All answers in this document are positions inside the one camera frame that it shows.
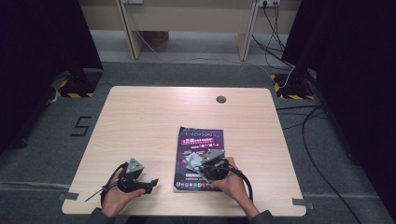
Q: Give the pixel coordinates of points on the grey tape strip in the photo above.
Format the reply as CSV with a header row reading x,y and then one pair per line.
x,y
303,203
69,196

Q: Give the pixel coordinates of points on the beige wooden desk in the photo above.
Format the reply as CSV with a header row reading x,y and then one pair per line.
x,y
186,18

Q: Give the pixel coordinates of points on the person's right hand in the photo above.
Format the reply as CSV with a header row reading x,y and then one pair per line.
x,y
232,183

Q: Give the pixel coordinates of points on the brown cardboard box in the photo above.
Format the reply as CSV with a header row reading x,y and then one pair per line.
x,y
155,38

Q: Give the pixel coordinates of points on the stand base with hazard tape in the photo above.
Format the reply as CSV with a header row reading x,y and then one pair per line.
x,y
82,84
292,90

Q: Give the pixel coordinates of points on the black curtain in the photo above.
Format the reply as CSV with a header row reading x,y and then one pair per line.
x,y
37,62
358,77

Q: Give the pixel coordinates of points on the white wall power socket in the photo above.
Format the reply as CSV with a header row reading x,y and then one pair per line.
x,y
269,2

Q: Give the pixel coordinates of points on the person's left hand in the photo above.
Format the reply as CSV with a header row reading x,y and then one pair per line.
x,y
116,202

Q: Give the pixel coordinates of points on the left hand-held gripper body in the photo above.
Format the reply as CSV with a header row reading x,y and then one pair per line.
x,y
130,180

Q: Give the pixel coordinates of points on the illustrated magazine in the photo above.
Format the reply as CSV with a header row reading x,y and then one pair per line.
x,y
197,140

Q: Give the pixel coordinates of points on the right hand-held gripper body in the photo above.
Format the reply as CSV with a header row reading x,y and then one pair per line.
x,y
214,168

